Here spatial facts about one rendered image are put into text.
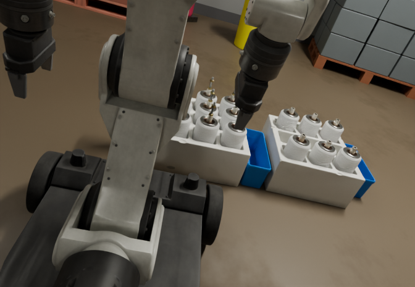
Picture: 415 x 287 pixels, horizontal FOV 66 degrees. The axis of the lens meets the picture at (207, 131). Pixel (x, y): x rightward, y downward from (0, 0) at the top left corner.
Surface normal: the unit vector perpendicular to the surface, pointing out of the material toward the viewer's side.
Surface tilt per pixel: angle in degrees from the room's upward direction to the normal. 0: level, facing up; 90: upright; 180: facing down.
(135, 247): 0
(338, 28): 90
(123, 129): 60
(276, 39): 105
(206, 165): 90
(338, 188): 90
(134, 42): 100
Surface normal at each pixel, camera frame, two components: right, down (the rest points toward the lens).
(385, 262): 0.25, -0.81
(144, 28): -0.06, 0.68
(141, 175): 0.11, 0.07
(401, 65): -0.18, 0.50
